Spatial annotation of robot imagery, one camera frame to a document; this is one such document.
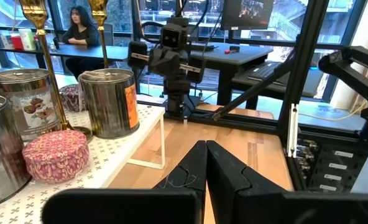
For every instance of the black office desk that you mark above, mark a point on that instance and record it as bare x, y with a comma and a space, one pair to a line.
87, 51

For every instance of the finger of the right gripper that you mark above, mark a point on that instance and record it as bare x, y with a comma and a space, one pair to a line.
196, 73
137, 54

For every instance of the clear glass jar candle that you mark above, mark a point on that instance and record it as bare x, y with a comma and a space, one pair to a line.
31, 105

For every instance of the small red object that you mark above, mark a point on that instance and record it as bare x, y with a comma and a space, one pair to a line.
227, 51

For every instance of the white perforated shelf riser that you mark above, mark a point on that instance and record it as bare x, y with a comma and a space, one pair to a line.
115, 149

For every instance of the gold candlestick holder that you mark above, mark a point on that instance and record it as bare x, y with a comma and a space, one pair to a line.
36, 12
99, 12

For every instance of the silver lidded candle jar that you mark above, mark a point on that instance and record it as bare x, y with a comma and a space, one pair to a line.
0, 149

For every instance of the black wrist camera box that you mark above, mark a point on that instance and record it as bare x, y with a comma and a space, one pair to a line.
173, 35

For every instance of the black monitor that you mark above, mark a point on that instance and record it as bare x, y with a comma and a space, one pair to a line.
247, 14

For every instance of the red container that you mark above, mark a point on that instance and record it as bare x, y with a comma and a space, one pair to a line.
16, 42

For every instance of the black standing desk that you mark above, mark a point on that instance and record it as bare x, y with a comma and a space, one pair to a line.
233, 57

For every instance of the black aluminium table frame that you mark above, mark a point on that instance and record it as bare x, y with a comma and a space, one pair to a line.
299, 62

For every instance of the person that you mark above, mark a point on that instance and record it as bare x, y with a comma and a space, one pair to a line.
81, 34

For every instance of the black laptop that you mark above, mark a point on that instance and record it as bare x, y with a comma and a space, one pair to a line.
264, 70

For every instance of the floral patterned round tin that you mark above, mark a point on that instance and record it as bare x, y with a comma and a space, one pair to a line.
70, 98

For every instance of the small black object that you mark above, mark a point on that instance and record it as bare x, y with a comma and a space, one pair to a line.
234, 48

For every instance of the pink round candle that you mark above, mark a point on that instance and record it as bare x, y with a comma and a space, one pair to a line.
56, 155

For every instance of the black control box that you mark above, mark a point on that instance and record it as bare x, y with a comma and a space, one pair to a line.
333, 165

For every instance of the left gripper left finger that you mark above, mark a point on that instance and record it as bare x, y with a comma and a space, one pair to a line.
184, 186

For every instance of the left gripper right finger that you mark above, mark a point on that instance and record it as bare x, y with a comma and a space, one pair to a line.
233, 186

